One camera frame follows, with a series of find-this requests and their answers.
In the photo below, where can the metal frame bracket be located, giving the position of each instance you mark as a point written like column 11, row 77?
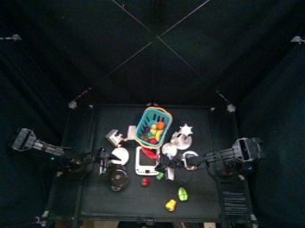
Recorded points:
column 73, row 104
column 231, row 107
column 298, row 39
column 15, row 37

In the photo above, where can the yellow toy pepper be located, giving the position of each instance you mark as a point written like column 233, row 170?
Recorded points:
column 171, row 205

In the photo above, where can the small red toy fruit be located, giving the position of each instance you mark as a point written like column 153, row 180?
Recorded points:
column 153, row 141

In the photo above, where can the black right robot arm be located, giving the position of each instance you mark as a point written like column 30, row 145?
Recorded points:
column 239, row 151

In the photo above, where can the orange toy fruit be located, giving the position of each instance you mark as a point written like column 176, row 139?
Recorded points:
column 161, row 125

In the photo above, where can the red toy strawberry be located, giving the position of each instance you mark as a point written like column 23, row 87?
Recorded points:
column 147, row 181

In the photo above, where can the white grey toy board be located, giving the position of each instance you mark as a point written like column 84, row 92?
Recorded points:
column 141, row 166

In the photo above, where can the white toy kettle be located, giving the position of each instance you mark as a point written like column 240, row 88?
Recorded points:
column 191, row 154

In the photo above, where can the white toy bowl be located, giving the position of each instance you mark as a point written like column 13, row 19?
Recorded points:
column 121, row 156

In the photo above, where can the teal basket with orange rim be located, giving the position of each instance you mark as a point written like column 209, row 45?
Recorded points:
column 149, row 119

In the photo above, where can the white round toy dish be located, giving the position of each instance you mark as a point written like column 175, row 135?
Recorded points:
column 169, row 149

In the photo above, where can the yellow toy banana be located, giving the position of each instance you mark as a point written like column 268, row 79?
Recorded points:
column 159, row 135

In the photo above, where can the green toy leaf piece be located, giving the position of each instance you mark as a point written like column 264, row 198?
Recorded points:
column 160, row 176

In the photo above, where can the white printed label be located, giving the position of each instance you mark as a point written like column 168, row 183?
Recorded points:
column 235, row 203

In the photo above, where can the white toy utensil rack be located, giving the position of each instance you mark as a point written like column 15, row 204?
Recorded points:
column 183, row 141

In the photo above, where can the flat white rectangular toy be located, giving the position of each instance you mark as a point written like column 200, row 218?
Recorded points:
column 132, row 132

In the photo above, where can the purple toy fruit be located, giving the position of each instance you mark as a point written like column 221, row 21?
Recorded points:
column 147, row 130

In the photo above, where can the flat grey white toy utensil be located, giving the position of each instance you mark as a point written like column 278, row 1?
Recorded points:
column 171, row 174

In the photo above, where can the green toy lime half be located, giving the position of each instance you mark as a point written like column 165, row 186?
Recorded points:
column 183, row 194

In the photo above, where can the small green toy fruit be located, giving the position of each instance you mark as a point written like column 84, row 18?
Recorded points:
column 151, row 136

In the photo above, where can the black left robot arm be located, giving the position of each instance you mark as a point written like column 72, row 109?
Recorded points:
column 39, row 145

